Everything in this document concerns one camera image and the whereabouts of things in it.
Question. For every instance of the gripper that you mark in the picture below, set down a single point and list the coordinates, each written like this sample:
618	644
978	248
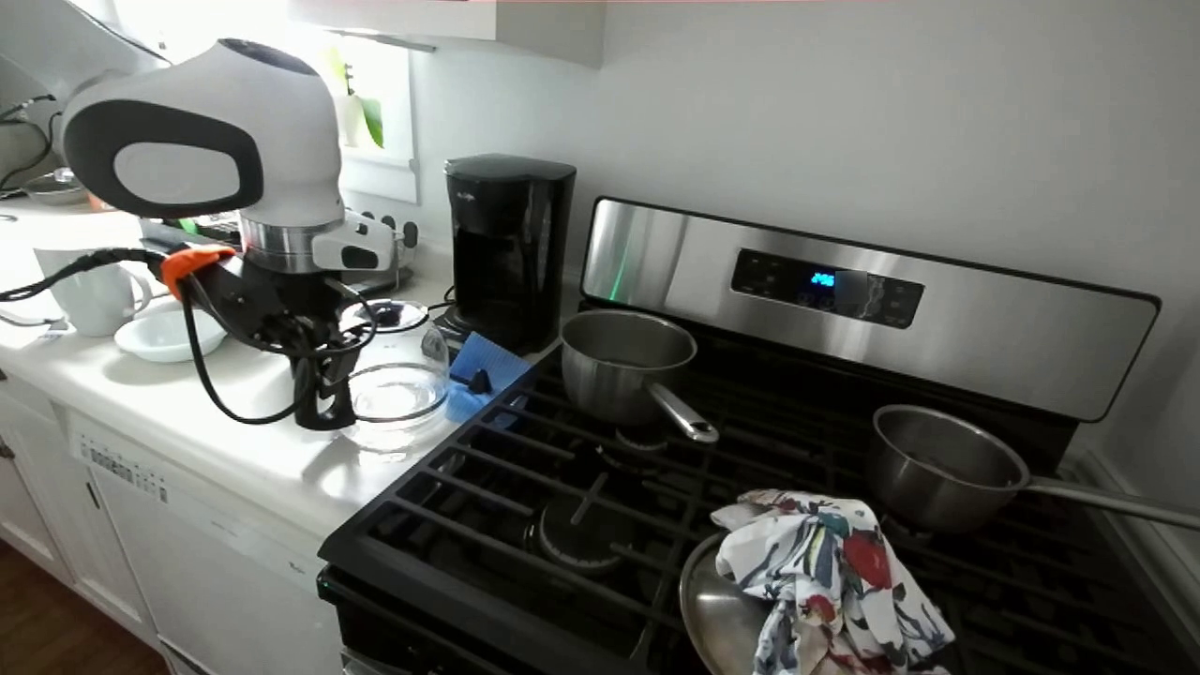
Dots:
314	314

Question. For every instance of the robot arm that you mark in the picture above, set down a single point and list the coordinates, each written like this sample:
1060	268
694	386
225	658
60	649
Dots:
234	103

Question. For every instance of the glass coffee carafe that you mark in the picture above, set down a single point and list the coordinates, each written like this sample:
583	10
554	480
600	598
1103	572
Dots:
403	394

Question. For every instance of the black coffee maker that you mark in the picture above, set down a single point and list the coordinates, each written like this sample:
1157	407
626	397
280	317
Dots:
511	253

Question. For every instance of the blue sponge cloth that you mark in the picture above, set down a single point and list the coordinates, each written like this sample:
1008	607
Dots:
492	361

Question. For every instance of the white bowl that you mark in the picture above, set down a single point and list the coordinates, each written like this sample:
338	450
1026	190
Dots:
164	337

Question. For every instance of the white dishwasher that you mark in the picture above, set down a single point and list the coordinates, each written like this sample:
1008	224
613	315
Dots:
216	562

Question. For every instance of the white mug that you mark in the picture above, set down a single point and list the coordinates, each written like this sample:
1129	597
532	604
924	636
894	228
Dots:
94	291

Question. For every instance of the green plant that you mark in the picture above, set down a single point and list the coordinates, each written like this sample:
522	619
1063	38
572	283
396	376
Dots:
366	112

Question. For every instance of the small steel saucepan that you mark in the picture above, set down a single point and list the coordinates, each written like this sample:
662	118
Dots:
619	366

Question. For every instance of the stove burner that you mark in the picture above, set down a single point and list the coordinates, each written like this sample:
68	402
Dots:
586	534

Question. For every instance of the window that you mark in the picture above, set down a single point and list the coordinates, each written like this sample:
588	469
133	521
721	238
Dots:
375	84

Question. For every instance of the white upper cabinet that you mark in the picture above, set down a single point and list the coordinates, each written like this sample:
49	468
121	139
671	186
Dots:
525	23

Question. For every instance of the steel frying pan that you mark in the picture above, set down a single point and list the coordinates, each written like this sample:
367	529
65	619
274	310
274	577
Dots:
722	609

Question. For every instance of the black gas stove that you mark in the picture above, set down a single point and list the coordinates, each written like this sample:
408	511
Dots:
844	309

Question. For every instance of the floral dish towel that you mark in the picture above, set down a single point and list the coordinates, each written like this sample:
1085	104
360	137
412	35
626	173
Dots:
825	581

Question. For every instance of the large steel saucepan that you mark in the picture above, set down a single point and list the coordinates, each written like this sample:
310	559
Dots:
937	469

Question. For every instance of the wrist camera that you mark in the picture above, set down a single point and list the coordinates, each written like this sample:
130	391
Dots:
234	300

